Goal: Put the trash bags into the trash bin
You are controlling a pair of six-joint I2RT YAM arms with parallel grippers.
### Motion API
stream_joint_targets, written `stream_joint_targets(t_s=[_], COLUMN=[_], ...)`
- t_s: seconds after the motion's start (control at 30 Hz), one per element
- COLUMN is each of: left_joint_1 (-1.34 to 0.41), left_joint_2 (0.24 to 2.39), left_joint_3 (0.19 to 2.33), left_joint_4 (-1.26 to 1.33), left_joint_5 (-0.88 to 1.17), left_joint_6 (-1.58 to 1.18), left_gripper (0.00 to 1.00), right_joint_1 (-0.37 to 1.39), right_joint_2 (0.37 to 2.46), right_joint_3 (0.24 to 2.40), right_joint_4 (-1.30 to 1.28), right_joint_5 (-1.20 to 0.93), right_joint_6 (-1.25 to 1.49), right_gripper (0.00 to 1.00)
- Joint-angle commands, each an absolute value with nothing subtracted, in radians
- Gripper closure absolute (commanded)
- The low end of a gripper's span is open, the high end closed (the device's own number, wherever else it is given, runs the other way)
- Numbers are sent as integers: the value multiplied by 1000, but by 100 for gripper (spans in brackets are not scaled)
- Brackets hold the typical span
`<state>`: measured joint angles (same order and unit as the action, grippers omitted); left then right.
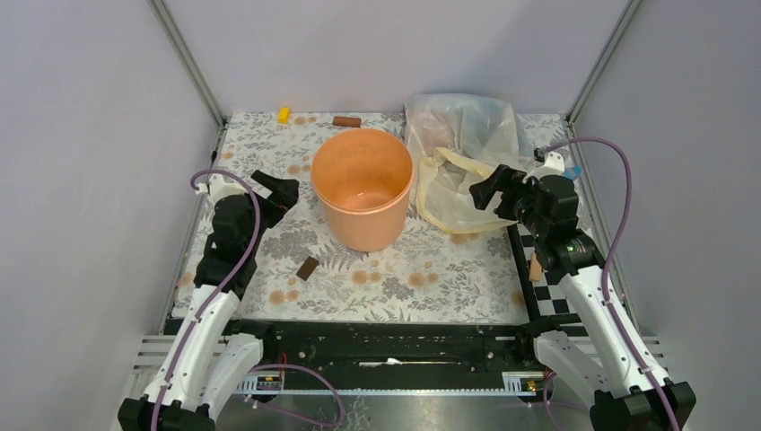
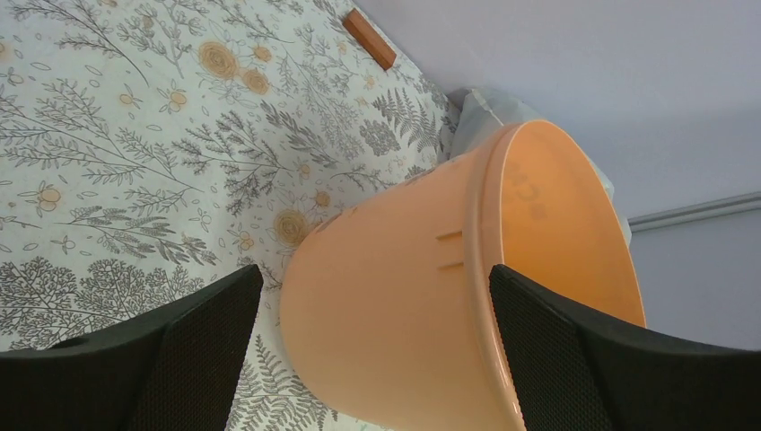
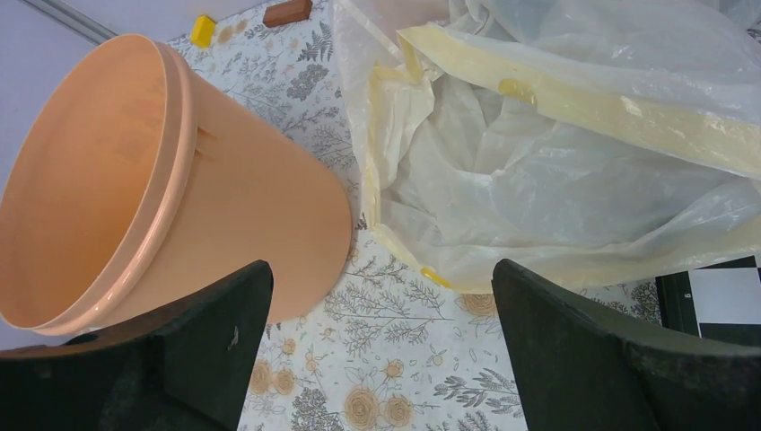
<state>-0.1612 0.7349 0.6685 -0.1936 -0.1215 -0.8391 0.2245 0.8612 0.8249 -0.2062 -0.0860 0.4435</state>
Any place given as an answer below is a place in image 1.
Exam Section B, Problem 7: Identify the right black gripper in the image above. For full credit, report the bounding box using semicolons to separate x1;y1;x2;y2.
468;164;547;238

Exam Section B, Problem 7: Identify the clear white trash bag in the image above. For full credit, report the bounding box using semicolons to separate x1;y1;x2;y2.
404;93;531;171

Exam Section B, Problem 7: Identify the orange plastic trash bin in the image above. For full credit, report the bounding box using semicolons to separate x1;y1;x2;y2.
311;128;415;252

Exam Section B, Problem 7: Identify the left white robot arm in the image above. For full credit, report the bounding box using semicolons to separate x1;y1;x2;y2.
117;169;300;430

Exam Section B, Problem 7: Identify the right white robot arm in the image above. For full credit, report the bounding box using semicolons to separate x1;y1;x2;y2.
469;165;696;430

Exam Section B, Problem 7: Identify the yellow toy block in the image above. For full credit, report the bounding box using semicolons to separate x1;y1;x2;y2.
277;106;291;125

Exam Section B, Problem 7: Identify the dark brown rectangular block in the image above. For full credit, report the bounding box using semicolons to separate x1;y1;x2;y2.
296;256;319;281

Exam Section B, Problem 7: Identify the brown wooden cylinder block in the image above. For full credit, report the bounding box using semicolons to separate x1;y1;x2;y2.
332;116;362;128

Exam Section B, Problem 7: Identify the blue toy piece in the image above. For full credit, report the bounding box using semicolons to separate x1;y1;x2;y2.
563;166;583;180

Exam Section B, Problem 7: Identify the light wooden block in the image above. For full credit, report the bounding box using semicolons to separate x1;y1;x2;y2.
529;252;544;283

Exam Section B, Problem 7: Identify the floral patterned table mat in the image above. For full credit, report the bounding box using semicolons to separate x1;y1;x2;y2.
172;111;596;325

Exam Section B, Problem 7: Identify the black white checkerboard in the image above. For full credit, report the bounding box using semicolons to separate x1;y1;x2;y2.
506;225;581;326

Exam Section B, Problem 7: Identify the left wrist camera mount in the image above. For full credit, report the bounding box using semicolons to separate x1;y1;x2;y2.
195;173;248;205

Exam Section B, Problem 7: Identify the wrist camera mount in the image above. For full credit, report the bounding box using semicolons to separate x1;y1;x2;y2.
195;173;248;205
522;152;565;184

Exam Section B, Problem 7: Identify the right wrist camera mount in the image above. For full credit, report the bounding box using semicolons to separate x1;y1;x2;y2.
522;152;565;184

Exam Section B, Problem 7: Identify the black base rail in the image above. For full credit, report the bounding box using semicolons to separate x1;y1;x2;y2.
163;318;590;394

